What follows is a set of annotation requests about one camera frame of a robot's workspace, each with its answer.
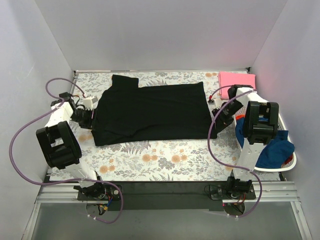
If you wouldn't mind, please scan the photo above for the floral table mat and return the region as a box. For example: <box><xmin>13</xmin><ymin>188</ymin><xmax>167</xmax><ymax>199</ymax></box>
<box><xmin>70</xmin><ymin>71</ymin><xmax>241</xmax><ymax>181</ymax></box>

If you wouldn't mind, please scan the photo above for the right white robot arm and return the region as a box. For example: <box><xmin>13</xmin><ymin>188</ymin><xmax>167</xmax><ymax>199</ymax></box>
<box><xmin>207</xmin><ymin>84</ymin><xmax>279</xmax><ymax>199</ymax></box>

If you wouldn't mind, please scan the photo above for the aluminium frame rail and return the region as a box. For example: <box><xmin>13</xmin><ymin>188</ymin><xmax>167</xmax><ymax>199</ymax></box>
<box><xmin>23</xmin><ymin>181</ymin><xmax>312</xmax><ymax>240</ymax></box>

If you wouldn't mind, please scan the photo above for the red orange t shirt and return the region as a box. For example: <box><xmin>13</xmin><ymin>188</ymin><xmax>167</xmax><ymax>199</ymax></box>
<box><xmin>234</xmin><ymin>113</ymin><xmax>295</xmax><ymax>167</ymax></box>

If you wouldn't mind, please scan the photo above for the blue t shirt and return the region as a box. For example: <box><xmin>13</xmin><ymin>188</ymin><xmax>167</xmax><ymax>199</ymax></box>
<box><xmin>234</xmin><ymin>118</ymin><xmax>296</xmax><ymax>170</ymax></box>

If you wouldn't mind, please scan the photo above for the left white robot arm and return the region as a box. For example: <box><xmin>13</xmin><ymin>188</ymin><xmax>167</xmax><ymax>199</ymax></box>
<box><xmin>36</xmin><ymin>92</ymin><xmax>107</xmax><ymax>200</ymax></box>

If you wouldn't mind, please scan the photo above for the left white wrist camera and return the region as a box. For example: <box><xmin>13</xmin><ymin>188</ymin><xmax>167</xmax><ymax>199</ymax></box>
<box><xmin>82</xmin><ymin>96</ymin><xmax>98</xmax><ymax>111</ymax></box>

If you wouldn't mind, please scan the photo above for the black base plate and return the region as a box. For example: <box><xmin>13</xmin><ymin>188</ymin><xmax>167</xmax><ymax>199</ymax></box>
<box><xmin>77</xmin><ymin>181</ymin><xmax>257</xmax><ymax>212</ymax></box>

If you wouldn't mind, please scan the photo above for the folded pink t shirt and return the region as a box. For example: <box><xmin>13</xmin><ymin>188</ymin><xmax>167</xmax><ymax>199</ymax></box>
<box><xmin>218</xmin><ymin>71</ymin><xmax>256</xmax><ymax>88</ymax></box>

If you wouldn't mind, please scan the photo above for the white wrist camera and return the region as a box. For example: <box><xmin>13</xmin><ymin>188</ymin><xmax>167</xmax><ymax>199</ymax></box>
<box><xmin>207</xmin><ymin>98</ymin><xmax>223</xmax><ymax>109</ymax></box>
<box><xmin>82</xmin><ymin>96</ymin><xmax>98</xmax><ymax>111</ymax></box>

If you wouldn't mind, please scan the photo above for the black t shirt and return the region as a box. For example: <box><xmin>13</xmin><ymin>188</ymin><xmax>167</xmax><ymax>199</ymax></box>
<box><xmin>91</xmin><ymin>74</ymin><xmax>217</xmax><ymax>147</ymax></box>

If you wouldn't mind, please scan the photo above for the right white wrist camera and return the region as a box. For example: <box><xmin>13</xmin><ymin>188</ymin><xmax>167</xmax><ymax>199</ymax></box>
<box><xmin>207</xmin><ymin>98</ymin><xmax>223</xmax><ymax>109</ymax></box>

